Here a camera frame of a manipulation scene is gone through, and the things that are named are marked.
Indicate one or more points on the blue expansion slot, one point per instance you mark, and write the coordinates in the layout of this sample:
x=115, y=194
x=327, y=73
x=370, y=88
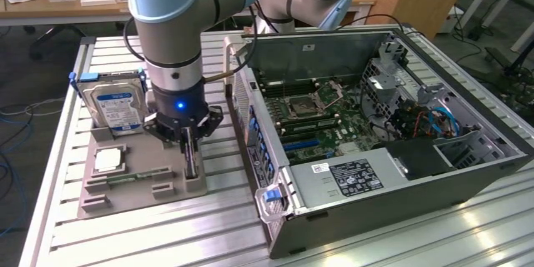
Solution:
x=301, y=145

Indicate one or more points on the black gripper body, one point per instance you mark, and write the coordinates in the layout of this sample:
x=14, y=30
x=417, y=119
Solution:
x=179, y=104

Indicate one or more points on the black chair base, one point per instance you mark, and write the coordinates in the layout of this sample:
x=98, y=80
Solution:
x=54, y=34

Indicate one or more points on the blue case latch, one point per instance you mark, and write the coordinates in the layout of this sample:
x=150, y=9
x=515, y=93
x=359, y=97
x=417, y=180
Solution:
x=271, y=194

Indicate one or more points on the silver CPU chip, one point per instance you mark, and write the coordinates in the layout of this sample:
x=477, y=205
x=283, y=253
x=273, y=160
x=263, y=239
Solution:
x=108, y=160

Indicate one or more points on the metal socket cover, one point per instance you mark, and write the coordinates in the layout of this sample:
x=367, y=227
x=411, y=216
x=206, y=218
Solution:
x=331, y=92

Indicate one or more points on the grey power supply with label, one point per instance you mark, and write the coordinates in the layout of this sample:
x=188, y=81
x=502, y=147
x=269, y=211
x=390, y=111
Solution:
x=317, y=185

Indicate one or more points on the green motherboard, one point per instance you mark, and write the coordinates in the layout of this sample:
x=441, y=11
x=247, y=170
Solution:
x=346, y=129

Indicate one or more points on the graphics card with black fan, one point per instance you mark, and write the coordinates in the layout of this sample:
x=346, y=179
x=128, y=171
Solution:
x=191, y=160

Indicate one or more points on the open dark grey PC case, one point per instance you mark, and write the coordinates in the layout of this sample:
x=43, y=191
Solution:
x=354, y=226

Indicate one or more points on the grey plastic parts rack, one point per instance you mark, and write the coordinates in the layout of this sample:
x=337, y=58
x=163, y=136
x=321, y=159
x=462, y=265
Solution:
x=142, y=160

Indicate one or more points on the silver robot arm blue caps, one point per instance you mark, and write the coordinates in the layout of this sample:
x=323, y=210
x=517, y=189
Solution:
x=175, y=29

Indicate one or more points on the grey perforated drive cage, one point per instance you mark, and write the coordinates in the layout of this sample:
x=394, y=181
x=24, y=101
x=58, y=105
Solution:
x=382, y=82

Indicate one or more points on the hard disk with blue bracket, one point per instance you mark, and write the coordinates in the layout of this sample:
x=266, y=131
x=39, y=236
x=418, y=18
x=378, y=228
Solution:
x=116, y=104

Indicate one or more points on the CPU socket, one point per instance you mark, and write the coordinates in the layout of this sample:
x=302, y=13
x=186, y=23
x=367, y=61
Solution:
x=301, y=106

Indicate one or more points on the silver disk bay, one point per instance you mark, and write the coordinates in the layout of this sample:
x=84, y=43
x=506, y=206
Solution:
x=471, y=145

